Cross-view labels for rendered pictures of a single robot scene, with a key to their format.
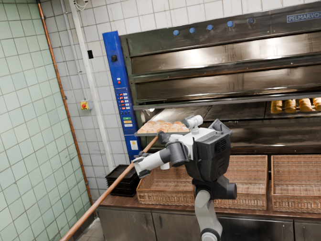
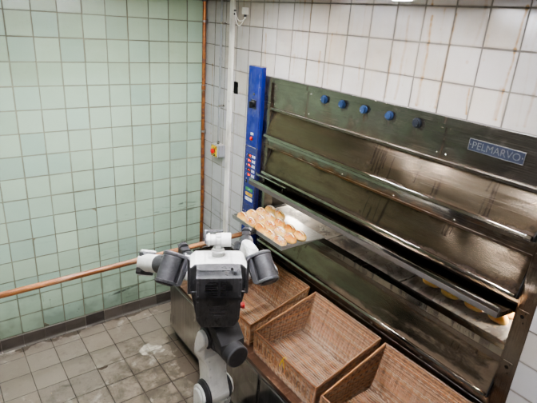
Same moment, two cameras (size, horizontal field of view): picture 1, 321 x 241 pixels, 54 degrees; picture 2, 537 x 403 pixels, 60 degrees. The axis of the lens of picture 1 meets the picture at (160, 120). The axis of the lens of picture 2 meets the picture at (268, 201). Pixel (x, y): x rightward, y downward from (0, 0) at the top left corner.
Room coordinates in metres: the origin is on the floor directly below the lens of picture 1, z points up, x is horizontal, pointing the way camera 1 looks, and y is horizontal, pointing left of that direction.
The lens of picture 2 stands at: (0.41, -1.35, 2.45)
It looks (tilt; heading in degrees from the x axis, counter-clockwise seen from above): 21 degrees down; 29
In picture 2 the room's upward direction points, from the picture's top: 4 degrees clockwise
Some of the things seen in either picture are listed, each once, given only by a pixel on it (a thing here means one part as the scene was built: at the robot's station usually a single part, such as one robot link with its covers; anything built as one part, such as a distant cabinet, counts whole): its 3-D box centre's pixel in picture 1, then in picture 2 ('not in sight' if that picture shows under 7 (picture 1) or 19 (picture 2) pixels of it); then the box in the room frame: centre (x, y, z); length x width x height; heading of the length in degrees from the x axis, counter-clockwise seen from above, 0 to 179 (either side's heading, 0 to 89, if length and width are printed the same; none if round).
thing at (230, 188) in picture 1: (215, 186); (223, 336); (1.95, -0.29, 1.00); 0.28 x 0.13 x 0.18; 67
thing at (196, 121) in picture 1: (194, 123); (219, 241); (2.00, -0.22, 1.47); 0.10 x 0.07 x 0.09; 128
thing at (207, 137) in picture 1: (204, 153); (217, 286); (1.95, -0.25, 1.27); 0.34 x 0.30 x 0.36; 128
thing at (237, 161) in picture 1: (234, 180); (314, 345); (2.50, -0.56, 0.72); 0.56 x 0.49 x 0.28; 67
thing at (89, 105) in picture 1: (86, 104); (217, 149); (3.31, 0.75, 1.46); 0.10 x 0.07 x 0.10; 67
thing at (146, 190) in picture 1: (171, 179); (255, 294); (2.73, -0.01, 0.72); 0.56 x 0.49 x 0.28; 68
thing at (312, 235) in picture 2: (167, 126); (277, 225); (2.88, -0.05, 1.19); 0.55 x 0.36 x 0.03; 67
